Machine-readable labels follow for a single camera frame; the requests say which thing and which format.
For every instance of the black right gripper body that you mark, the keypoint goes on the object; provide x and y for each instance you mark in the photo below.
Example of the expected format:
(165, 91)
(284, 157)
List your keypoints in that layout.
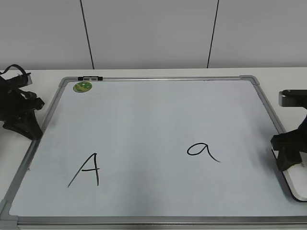
(296, 138)

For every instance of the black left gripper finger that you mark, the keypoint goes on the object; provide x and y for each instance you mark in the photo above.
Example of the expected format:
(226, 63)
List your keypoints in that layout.
(25, 124)

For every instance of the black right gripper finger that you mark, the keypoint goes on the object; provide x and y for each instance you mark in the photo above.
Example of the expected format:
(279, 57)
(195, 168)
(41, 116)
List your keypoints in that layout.
(288, 157)

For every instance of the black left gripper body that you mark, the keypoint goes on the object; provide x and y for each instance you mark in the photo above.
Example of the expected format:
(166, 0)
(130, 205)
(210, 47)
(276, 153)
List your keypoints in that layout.
(14, 101)

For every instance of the white whiteboard eraser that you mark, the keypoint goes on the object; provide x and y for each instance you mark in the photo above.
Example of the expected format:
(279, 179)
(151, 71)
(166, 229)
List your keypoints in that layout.
(293, 181)

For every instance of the green round magnet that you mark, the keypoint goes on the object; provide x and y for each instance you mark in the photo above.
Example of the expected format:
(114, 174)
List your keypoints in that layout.
(82, 87)

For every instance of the white magnetic whiteboard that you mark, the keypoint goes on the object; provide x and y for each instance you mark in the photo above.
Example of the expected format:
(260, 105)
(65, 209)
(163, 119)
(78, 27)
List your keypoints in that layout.
(153, 152)

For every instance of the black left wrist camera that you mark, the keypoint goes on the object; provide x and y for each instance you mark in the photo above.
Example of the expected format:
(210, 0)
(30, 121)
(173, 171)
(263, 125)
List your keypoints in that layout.
(21, 80)

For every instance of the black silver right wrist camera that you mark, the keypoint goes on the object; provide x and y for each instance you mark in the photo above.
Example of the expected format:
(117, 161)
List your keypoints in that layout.
(293, 98)

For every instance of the black grey frame clip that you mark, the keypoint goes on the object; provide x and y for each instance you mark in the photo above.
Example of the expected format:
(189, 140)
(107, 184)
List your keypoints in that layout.
(90, 78)

